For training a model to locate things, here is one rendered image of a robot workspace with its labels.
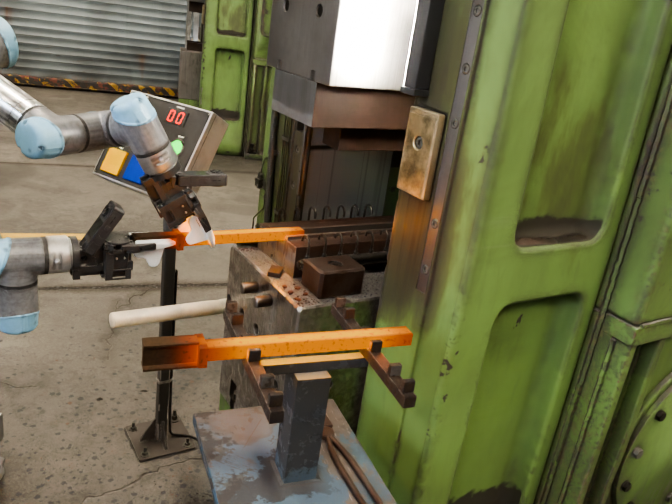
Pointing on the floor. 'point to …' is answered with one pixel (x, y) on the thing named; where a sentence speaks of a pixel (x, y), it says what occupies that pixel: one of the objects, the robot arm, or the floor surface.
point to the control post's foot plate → (147, 445)
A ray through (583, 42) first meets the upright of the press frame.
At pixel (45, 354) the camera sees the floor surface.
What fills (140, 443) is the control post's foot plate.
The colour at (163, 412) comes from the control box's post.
